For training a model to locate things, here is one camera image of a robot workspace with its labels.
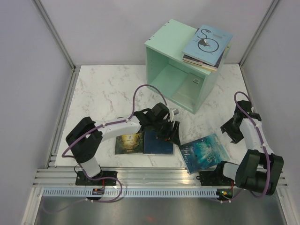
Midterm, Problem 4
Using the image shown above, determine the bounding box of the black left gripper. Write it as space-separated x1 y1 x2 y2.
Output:
152 119 180 146

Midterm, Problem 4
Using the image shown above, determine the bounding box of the teal ocean cover book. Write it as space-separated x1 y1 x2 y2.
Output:
179 134 229 174

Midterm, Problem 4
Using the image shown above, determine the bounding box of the pale green book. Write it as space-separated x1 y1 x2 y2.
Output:
172 73 204 108

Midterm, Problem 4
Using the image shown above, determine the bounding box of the dark purple galaxy book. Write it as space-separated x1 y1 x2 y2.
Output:
182 28 229 70

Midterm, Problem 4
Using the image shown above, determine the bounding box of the light blue SO book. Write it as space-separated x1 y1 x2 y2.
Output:
182 24 234 67

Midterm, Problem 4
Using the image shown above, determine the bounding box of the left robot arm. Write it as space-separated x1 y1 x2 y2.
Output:
66 103 180 185

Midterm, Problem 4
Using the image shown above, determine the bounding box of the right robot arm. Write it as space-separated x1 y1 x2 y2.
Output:
214 100 284 195

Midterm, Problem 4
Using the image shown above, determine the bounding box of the navy blue book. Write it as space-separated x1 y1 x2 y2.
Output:
143 131 173 155

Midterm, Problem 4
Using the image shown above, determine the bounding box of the green forest cover book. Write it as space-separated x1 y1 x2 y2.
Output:
114 133 144 155

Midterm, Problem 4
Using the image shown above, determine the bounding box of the mint green open cabinet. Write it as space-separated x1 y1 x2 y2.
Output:
145 19 219 114

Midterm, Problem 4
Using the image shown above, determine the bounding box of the yellow book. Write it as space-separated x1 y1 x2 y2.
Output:
182 43 232 72

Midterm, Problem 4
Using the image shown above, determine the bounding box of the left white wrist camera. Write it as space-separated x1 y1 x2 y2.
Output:
169 108 179 117

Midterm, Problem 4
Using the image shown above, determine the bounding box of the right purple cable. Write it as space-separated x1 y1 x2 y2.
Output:
234 91 274 199

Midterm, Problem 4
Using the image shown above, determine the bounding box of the purple cable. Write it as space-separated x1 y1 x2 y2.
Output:
234 91 274 199
61 84 168 160

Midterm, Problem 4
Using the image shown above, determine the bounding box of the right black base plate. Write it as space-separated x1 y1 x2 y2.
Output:
196 171 234 186

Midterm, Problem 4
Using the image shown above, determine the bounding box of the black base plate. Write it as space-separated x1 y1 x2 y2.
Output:
75 170 118 188
196 171 234 186

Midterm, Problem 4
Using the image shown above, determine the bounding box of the white slotted cable duct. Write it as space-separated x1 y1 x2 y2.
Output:
43 187 219 198

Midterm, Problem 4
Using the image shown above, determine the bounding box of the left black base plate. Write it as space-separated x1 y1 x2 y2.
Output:
75 170 118 188

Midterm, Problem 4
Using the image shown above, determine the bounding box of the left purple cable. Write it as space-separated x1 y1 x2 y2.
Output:
61 84 168 160

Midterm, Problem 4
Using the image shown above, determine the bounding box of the aluminium rail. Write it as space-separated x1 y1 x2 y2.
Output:
32 165 288 189

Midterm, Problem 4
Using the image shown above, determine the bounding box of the right aluminium corner post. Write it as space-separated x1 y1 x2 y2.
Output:
239 0 281 68

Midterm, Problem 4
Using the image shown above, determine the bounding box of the aluminium corner post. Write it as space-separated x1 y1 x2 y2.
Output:
239 0 281 68
32 0 76 72

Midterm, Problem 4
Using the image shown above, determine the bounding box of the left aluminium corner post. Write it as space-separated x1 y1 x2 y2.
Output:
32 0 76 72

